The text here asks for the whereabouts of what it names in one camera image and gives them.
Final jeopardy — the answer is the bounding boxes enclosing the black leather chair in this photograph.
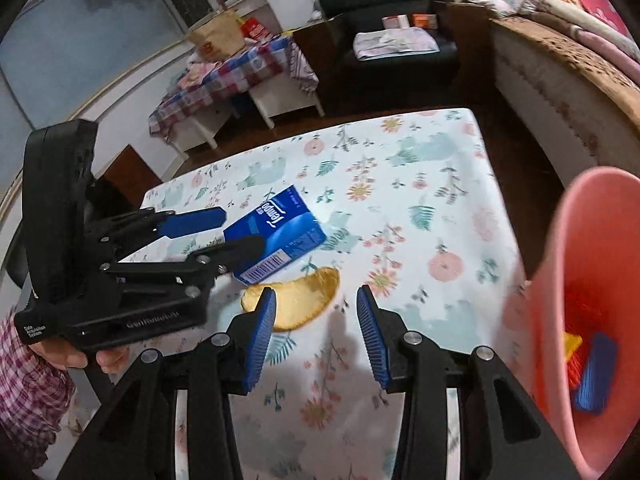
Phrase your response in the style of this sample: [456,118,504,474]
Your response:
[2,175,143,286]

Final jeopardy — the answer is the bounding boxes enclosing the dark wooden side cabinet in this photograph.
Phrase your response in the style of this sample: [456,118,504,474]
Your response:
[291,14,346,106]
[432,1,496,96]

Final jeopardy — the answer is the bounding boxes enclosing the rolled blankets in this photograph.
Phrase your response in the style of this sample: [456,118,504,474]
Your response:
[530,7,640,76]

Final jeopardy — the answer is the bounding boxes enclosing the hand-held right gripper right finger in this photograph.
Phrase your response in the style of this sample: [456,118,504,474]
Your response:
[356,284,581,480]

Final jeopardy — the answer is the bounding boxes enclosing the blue ribbed object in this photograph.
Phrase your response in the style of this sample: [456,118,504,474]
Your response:
[572,332,621,413]

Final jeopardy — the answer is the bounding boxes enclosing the pink plastic bin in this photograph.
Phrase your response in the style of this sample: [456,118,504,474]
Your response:
[510,167,640,480]

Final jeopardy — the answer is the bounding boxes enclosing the yellow half-round peel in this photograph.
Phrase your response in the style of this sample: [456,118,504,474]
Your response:
[241,266,341,332]

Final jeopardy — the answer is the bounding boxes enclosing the person's left hand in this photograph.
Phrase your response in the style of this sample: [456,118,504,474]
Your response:
[40,342,131,375]

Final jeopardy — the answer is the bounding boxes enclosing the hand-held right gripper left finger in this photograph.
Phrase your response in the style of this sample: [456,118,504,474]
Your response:
[52,287,278,480]

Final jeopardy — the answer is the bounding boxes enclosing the brown paper bag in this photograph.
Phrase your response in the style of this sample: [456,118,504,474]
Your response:
[186,10,247,61]

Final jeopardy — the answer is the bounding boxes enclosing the pale folded cloth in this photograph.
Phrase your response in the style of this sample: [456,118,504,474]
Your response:
[352,27,441,61]

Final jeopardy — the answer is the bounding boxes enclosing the red shopping bag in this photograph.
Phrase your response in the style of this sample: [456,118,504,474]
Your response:
[241,17,273,41]

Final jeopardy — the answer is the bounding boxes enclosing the pink folded cloth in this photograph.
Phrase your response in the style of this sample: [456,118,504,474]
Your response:
[177,60,221,88]

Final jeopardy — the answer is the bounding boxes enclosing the floral animal print tablecloth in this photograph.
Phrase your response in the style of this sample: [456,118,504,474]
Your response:
[65,107,531,480]

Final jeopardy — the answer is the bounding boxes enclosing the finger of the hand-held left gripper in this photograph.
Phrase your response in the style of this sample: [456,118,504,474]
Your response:
[100,234,266,291]
[95,206,228,257]

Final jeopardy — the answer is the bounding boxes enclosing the plaid tablecloth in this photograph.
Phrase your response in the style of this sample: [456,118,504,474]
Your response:
[149,35,319,143]

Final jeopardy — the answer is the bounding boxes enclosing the blue tissue box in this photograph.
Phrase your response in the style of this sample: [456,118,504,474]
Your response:
[222,184,327,285]

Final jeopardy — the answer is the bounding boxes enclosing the white low table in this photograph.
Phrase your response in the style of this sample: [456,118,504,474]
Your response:
[172,80,325,153]

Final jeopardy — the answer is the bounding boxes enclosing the brown wooden board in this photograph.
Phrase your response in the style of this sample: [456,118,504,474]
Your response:
[102,144,163,211]

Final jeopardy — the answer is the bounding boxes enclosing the person's left forearm plaid sleeve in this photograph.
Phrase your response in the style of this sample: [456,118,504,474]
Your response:
[0,305,76,471]

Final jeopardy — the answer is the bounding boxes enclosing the bed with brown cover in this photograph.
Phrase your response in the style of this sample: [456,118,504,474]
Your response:
[487,15,640,186]

